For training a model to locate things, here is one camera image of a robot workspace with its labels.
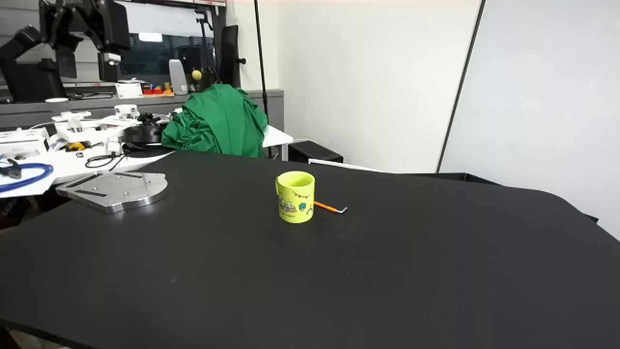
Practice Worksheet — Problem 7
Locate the black cable loop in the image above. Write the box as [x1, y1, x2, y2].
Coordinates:
[84, 151, 127, 170]

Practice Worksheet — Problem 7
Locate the white upright gadget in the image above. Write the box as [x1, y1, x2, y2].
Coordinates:
[167, 58, 191, 96]

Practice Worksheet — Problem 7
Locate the yellow-green mug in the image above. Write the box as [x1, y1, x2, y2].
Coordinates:
[274, 168, 319, 226]

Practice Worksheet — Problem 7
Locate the thin black pole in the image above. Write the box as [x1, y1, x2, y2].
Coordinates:
[437, 0, 487, 174]

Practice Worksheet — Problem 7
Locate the blue cable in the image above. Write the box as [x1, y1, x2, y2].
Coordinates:
[0, 160, 57, 193]

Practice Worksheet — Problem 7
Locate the dark wall screen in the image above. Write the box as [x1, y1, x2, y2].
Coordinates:
[115, 0, 229, 89]

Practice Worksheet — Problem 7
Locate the white plastic parts cluster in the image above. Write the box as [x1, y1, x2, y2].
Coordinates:
[49, 102, 144, 155]

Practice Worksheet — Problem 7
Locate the silver metal mounting plate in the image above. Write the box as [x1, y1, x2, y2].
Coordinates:
[55, 168, 171, 215]

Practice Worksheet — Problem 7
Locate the green cloth heap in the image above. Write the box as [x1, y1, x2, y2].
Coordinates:
[160, 83, 270, 158]

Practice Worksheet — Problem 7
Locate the white side table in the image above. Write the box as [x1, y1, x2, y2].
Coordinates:
[0, 104, 297, 199]

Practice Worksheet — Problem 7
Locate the black tripod rig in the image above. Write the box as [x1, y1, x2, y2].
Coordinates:
[0, 0, 133, 104]

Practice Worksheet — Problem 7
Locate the black tripod pole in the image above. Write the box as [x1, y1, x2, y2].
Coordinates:
[253, 0, 272, 122]

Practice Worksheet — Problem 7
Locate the grey counter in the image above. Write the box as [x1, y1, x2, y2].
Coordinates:
[0, 87, 288, 133]

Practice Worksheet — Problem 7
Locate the black round folded disc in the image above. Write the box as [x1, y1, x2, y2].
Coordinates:
[121, 114, 171, 158]

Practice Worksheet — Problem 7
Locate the small black box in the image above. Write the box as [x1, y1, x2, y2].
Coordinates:
[288, 139, 346, 164]

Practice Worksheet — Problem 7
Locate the orange pen with bent tip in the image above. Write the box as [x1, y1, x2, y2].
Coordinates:
[313, 199, 350, 217]

